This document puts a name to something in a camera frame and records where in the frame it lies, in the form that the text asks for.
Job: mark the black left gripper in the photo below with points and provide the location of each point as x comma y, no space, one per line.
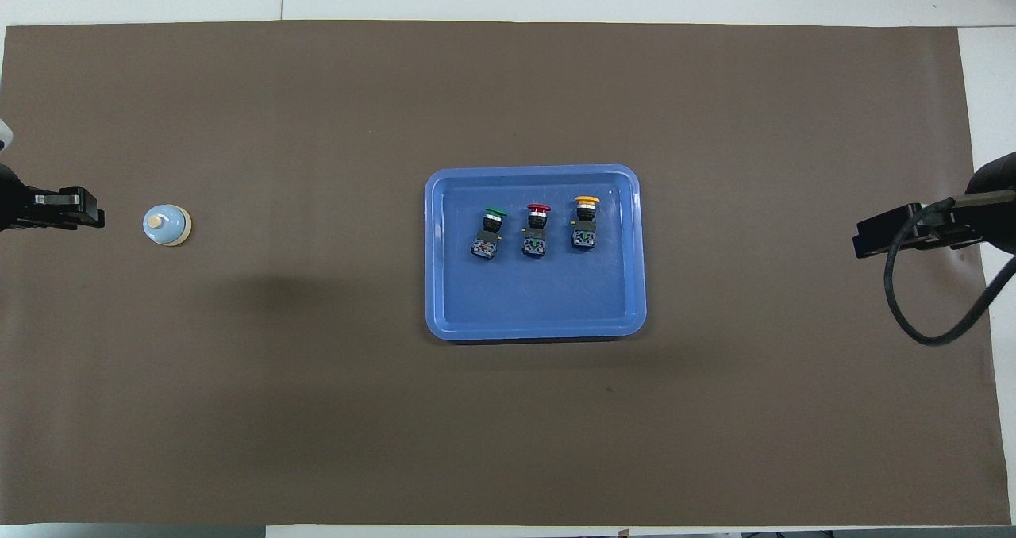
16,201

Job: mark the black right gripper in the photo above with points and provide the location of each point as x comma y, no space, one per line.
996,220

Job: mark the yellow push button switch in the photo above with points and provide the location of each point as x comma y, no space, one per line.
586,232

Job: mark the red push button switch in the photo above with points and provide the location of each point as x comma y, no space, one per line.
536,232

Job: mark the green push button switch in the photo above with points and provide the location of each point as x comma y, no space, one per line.
488,236

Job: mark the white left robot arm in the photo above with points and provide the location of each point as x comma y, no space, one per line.
4,137

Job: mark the light blue desk bell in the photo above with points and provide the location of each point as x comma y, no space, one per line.
165,226

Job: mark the blue plastic tray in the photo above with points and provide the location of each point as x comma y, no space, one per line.
536,292

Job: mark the brown paper table mat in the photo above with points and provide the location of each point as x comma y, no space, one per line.
317,403

